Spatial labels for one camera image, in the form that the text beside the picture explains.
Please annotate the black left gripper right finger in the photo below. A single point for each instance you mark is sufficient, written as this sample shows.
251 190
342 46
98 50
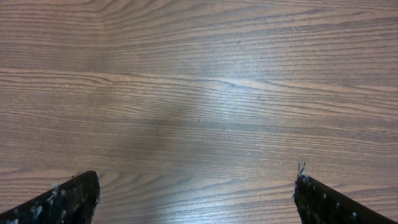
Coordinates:
318 203

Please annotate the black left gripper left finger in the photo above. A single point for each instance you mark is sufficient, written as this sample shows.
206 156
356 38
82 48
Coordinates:
72 202

